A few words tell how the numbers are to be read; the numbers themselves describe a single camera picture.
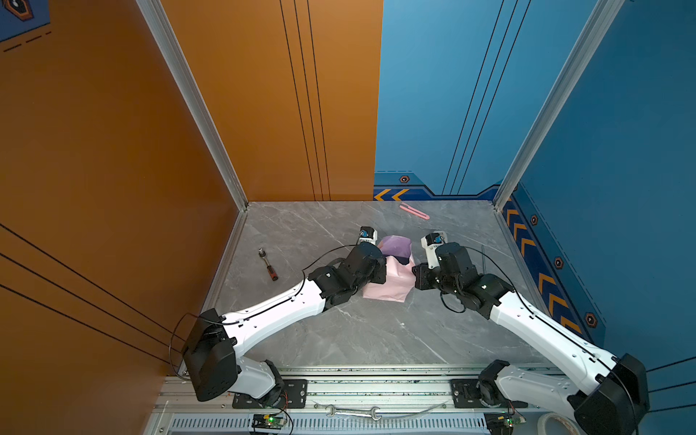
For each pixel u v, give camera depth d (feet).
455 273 1.88
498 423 2.29
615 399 1.22
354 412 2.33
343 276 1.88
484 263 3.28
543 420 2.24
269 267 3.26
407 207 3.90
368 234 2.20
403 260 2.63
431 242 2.25
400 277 2.47
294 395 2.42
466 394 2.38
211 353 1.31
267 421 2.33
